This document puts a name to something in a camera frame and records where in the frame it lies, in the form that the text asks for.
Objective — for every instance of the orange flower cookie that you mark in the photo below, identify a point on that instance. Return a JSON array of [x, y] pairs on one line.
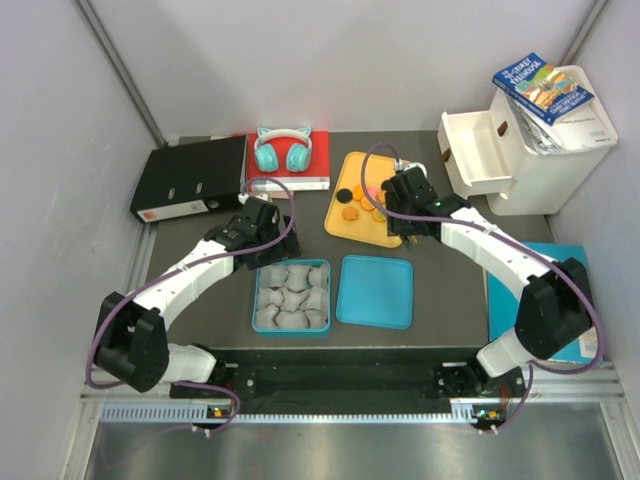
[[350, 213], [359, 192]]

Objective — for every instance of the blue paperback book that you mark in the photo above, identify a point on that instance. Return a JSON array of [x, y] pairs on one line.
[[542, 89]]

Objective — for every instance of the grey cable duct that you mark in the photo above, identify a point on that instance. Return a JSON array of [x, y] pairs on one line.
[[204, 414]]

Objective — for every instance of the blue cookie tin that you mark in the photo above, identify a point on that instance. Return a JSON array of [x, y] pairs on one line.
[[293, 299]]

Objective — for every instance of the black cookie left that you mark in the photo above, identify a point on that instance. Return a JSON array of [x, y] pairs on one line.
[[344, 196]]

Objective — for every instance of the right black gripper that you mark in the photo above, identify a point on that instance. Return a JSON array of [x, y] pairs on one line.
[[396, 228]]

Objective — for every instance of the black ring binder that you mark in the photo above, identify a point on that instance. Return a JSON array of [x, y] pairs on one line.
[[191, 179]]

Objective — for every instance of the orange flower cookie bottom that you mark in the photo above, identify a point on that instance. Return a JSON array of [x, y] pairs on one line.
[[350, 213]]

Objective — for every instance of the blue folder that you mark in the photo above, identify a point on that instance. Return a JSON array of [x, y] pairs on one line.
[[503, 306]]

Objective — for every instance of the blue tin lid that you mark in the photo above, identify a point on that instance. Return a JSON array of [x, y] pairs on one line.
[[375, 292]]

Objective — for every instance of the round orange cookie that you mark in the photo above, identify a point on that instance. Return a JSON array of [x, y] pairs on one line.
[[375, 216], [367, 205]]

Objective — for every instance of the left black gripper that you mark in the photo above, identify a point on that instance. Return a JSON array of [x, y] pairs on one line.
[[287, 248]]

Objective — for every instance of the white drawer cabinet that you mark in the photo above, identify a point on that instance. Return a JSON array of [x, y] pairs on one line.
[[484, 154]]

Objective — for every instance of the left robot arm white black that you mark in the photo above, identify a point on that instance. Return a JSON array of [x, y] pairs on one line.
[[130, 342]]

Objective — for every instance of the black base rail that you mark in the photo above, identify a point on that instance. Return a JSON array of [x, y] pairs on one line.
[[431, 372]]

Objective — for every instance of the red book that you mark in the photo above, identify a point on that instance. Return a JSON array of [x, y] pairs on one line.
[[315, 178]]

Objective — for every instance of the orange flower cookie top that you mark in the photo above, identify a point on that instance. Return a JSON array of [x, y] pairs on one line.
[[359, 192]]

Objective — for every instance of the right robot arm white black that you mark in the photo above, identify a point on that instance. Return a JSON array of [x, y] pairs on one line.
[[555, 306]]

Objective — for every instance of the teal cat ear headphones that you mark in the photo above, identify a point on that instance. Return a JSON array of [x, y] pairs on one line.
[[290, 148]]

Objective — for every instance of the yellow tray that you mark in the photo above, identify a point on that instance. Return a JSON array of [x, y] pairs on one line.
[[364, 229]]

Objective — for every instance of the silver foil packet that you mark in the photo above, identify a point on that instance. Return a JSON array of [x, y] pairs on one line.
[[533, 135]]

